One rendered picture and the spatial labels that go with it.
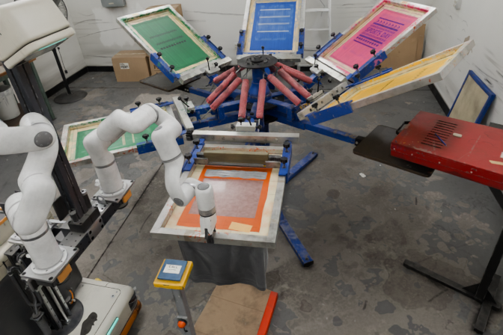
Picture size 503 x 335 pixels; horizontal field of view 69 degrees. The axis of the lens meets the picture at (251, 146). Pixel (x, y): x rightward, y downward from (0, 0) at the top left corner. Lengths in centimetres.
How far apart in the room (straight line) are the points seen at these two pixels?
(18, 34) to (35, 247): 73
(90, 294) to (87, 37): 537
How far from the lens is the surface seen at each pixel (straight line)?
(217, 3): 615
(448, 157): 208
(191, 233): 172
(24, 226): 138
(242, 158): 209
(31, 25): 127
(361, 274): 284
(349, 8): 597
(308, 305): 265
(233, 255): 189
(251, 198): 191
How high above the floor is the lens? 218
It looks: 32 degrees down
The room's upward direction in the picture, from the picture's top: 4 degrees counter-clockwise
